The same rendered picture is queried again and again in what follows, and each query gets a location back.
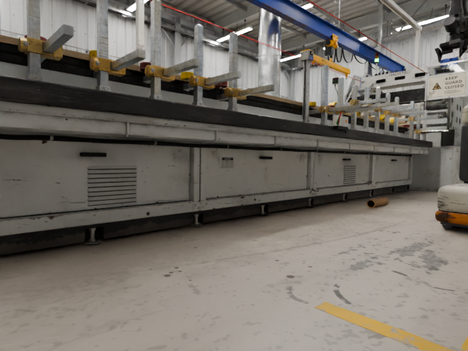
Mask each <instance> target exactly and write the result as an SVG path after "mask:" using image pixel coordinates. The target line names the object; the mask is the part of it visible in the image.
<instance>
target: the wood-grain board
mask: <svg viewBox="0 0 468 351"><path fill-rule="evenodd" d="M18 40H19V38H13V37H9V36H3V35H0V43H4V44H8V45H14V46H18ZM63 56H67V57H70V58H74V59H80V60H84V61H90V59H89V54H84V53H80V52H74V51H71V50H68V49H63ZM125 69H126V70H133V71H137V72H142V71H140V66H139V65H130V66H128V67H126V68H125ZM142 73H144V72H142ZM175 80H179V81H183V80H181V75H175ZM251 96H255V97H259V98H265V99H268V100H274V101H278V102H285V103H288V104H294V105H298V106H301V107H302V102H297V101H294V100H288V99H284V98H281V97H275V96H271V95H266V94H262V93H259V94H255V95H251ZM357 118H360V119H364V117H363V116H359V115H357Z"/></svg>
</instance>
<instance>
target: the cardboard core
mask: <svg viewBox="0 0 468 351"><path fill-rule="evenodd" d="M388 203H389V200H388V198H386V197H381V198H374V199H370V200H368V201H367V203H366V204H367V206H368V207H369V208H376V207H380V206H383V205H387V204H388Z"/></svg>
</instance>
